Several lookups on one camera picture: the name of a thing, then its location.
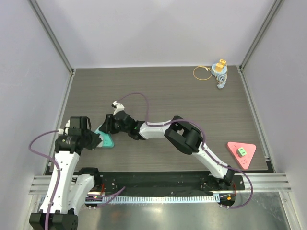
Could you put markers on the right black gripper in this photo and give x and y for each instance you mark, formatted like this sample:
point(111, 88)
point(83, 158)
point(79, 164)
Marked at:
point(109, 124)

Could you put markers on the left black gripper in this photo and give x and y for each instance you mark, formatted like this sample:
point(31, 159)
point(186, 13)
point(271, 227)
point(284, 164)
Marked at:
point(95, 141)

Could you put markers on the teal triangular power socket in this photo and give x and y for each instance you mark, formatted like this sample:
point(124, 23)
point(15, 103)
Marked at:
point(106, 139)

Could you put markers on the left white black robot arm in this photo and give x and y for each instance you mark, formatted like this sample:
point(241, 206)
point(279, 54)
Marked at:
point(65, 197)

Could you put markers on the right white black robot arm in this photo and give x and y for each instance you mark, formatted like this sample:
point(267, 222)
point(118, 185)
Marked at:
point(183, 135)

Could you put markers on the pink triangular power socket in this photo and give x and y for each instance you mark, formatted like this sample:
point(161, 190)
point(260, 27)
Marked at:
point(250, 149)

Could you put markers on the green cube plug adapter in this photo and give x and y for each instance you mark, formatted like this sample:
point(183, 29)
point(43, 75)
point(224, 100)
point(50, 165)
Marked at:
point(241, 152)

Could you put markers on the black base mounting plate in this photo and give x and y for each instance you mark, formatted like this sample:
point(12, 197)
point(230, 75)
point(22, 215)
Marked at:
point(151, 181)

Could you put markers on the yellow connector block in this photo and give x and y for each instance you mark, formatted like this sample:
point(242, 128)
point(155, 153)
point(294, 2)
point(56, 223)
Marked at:
point(220, 65)

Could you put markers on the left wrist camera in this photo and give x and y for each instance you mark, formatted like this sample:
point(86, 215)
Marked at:
point(64, 130)

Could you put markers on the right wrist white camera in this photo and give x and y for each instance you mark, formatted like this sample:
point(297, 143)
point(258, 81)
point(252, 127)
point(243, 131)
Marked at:
point(117, 107)

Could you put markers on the slotted cable duct strip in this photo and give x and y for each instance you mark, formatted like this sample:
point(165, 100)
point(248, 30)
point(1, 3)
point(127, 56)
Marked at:
point(152, 200)

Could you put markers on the light blue cable holder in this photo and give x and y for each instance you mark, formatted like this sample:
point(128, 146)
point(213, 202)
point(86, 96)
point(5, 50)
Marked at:
point(220, 77)

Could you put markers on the aluminium frame rail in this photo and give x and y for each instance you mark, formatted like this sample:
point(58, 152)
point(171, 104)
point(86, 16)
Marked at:
point(269, 182)

